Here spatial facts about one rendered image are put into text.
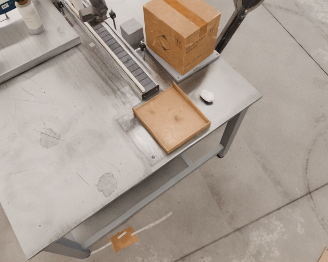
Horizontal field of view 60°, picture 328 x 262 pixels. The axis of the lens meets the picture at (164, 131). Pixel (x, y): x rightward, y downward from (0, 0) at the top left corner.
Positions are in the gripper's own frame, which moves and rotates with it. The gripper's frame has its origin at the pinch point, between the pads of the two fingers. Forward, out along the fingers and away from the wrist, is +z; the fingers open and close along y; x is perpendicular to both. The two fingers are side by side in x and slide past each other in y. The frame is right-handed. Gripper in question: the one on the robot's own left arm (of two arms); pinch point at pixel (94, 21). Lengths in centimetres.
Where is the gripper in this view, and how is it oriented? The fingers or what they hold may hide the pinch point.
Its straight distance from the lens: 176.2
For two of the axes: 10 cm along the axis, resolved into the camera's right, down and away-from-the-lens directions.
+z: -3.6, -0.9, 9.3
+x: 4.6, 8.5, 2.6
